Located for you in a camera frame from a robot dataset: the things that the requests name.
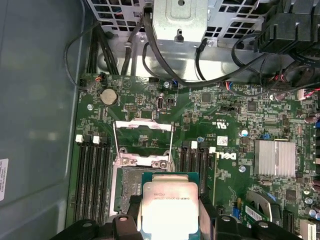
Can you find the black cable bundle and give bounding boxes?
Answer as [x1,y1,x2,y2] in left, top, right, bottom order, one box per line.
[86,21,120,76]

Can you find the white case wall label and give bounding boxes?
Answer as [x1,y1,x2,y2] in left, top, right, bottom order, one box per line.
[0,158,10,202]

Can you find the black connector with red wires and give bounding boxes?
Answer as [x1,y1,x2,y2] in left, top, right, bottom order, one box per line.
[94,72,108,84]

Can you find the green RAM stick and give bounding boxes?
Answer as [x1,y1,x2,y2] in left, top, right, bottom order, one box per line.
[210,151,219,209]

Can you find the RAM slot with black clips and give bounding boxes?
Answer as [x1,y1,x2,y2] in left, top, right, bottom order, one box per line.
[180,141,190,173]
[98,136,113,226]
[198,143,209,196]
[82,136,94,223]

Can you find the thin black wire loop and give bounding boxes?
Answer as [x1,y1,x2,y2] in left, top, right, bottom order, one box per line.
[63,22,101,91]

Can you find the green Dell motherboard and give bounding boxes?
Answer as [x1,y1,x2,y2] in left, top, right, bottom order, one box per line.
[66,73,320,240]

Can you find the silver perforated drive cage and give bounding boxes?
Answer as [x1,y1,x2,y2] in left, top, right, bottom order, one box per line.
[83,0,267,47]

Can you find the metal wire locking lever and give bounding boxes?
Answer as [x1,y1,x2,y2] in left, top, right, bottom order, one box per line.
[112,121,122,159]
[168,121,175,157]

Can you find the short black cable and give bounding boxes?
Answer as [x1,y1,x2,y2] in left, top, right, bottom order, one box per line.
[194,37,209,81]

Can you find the metal socket cover frame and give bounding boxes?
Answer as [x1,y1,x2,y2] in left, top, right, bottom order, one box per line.
[112,119,175,168]

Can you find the silver coin cell battery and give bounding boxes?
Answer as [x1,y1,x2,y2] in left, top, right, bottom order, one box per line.
[100,88,118,106]

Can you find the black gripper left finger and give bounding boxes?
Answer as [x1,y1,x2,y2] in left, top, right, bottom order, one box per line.
[51,194,144,240]

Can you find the blue board connector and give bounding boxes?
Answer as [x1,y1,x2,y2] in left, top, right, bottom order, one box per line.
[231,198,243,218]

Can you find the silver internal USB port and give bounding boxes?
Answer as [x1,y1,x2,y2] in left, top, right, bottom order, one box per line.
[156,95,166,111]

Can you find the grey-black cable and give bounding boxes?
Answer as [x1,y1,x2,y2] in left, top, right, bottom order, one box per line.
[121,9,146,76]

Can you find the silver finned heatsink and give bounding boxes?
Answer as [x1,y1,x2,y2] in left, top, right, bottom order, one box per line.
[253,139,298,178]

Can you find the black expansion slot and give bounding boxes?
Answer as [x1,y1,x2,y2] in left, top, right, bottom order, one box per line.
[282,209,296,235]

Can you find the black PC case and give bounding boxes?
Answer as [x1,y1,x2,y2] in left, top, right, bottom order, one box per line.
[0,0,320,240]

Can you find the silver CPU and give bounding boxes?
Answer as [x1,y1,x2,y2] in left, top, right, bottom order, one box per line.
[138,171,201,240]

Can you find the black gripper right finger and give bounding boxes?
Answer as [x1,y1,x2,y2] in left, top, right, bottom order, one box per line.
[198,193,301,240]

